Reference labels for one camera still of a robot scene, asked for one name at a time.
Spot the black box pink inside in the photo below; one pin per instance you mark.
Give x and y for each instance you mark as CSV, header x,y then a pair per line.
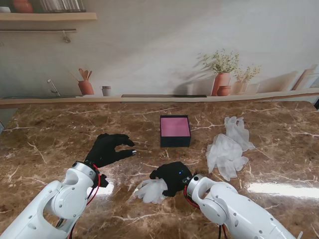
x,y
174,129

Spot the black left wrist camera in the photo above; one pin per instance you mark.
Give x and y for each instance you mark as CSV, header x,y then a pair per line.
x,y
103,181

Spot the printed kitchen scene backdrop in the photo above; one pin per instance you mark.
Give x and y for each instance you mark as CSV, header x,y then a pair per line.
x,y
154,49

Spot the dark object at table edge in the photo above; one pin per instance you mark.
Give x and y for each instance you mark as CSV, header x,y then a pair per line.
x,y
317,103

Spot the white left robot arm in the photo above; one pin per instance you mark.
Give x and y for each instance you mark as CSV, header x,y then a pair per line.
x,y
57,201

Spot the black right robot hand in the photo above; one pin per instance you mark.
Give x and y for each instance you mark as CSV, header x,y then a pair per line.
x,y
175,176

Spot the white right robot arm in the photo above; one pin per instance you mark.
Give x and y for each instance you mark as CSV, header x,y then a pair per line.
x,y
236,209

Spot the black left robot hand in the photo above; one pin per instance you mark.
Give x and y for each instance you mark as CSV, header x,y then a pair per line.
x,y
103,152

